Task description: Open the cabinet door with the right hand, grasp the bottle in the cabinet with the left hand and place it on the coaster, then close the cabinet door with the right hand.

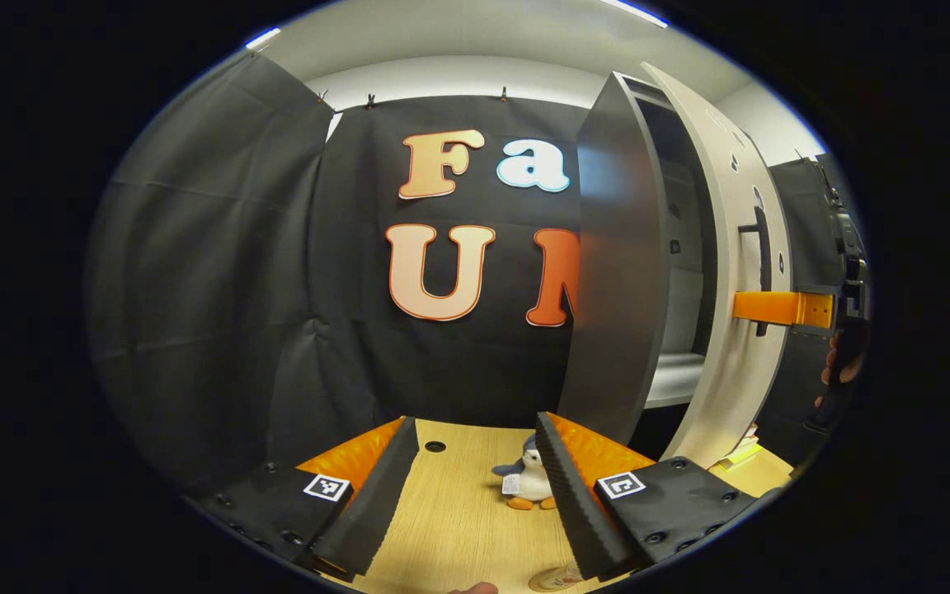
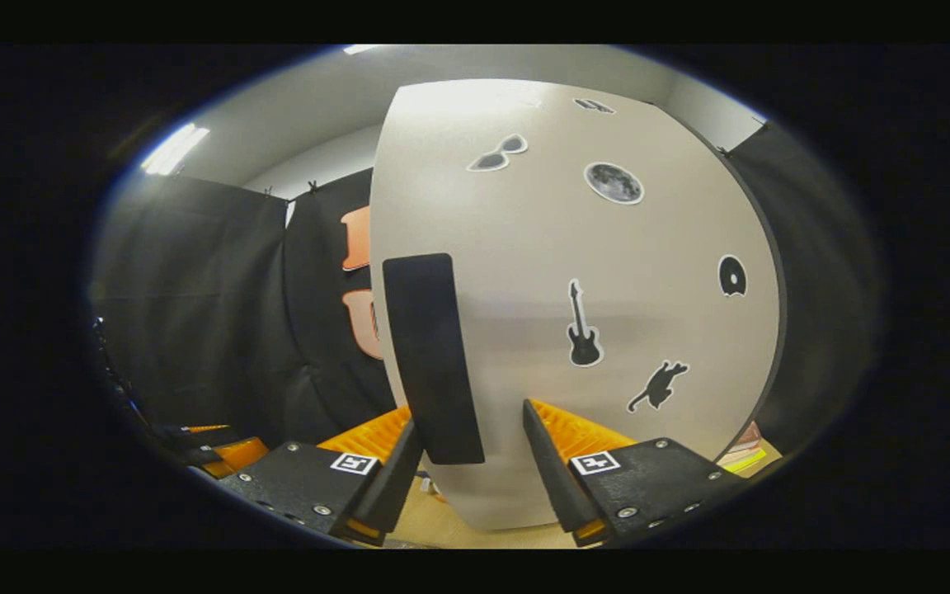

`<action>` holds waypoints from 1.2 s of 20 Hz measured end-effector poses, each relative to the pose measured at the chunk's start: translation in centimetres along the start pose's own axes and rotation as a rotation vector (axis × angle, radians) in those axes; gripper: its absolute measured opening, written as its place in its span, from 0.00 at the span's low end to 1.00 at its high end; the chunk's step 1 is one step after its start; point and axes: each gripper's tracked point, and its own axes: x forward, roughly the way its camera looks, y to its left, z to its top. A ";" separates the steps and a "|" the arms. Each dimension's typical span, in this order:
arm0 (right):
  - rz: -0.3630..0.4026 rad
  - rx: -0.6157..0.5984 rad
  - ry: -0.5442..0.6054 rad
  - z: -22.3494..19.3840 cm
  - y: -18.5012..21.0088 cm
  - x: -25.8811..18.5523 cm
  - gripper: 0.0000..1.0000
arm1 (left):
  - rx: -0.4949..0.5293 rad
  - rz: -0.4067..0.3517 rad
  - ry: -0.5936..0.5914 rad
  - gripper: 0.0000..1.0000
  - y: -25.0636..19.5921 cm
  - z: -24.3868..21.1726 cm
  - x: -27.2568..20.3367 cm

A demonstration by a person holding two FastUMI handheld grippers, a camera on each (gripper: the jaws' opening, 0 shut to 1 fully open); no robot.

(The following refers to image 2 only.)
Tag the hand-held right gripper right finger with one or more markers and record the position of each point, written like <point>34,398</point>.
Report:
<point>553,478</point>

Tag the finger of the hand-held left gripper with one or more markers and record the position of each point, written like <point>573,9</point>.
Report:
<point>207,428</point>
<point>236,454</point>

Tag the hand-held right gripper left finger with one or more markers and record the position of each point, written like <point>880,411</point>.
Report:
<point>397,487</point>

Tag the light grey cabinet door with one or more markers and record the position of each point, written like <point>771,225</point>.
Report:
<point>607,264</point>

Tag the black backdrop cloth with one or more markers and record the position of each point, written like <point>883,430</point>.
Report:
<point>219,330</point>

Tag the yellow book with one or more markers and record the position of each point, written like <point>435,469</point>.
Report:
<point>745,462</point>

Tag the pink book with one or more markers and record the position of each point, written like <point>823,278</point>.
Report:
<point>749,437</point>

